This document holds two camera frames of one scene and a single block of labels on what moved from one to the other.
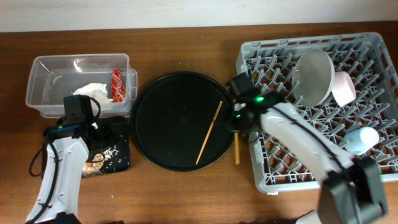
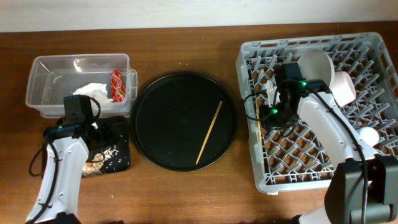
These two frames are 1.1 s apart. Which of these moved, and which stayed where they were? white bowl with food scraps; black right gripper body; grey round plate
Moved: black right gripper body
Stayed: grey round plate; white bowl with food scraps
